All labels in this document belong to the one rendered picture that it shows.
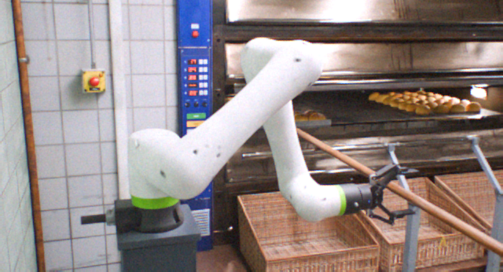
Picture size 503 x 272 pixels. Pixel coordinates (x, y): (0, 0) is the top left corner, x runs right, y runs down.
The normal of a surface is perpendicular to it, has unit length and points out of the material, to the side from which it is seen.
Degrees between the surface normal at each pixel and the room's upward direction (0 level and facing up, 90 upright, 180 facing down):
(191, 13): 90
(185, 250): 90
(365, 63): 70
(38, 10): 90
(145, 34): 90
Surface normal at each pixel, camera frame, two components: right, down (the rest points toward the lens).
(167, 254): 0.29, 0.22
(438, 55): 0.29, -0.13
